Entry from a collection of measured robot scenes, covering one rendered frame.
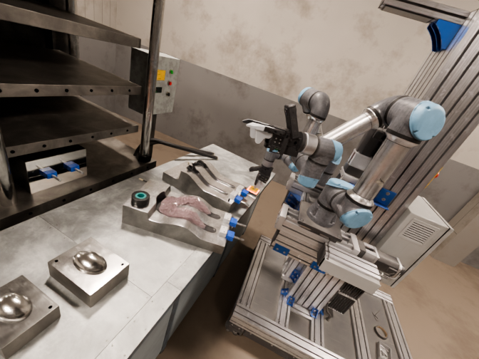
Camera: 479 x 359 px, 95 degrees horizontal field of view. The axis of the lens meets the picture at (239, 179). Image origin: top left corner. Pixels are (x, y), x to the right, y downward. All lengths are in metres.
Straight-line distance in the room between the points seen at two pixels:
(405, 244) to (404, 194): 0.27
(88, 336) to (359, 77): 3.45
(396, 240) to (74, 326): 1.42
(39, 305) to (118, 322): 0.22
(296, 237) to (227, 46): 3.03
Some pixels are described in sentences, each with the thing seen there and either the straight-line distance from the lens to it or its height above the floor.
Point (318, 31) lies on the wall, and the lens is 3.50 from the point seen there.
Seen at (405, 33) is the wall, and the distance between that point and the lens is 3.60.
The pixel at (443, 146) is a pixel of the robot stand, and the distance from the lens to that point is 1.34.
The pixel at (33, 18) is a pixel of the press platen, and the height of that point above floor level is 1.52.
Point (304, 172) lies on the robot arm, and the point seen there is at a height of 1.33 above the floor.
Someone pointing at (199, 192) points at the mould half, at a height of 0.85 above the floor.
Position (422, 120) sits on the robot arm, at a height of 1.62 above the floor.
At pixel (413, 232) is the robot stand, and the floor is 1.14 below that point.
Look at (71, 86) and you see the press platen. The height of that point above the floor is 1.28.
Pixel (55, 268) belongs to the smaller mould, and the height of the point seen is 0.87.
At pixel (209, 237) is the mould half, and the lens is 1.10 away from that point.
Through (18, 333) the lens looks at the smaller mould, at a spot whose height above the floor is 0.86.
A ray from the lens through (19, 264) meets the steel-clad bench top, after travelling 1.12.
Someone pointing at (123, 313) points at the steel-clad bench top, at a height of 0.80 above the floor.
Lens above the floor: 1.63
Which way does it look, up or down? 28 degrees down
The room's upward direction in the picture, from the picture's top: 19 degrees clockwise
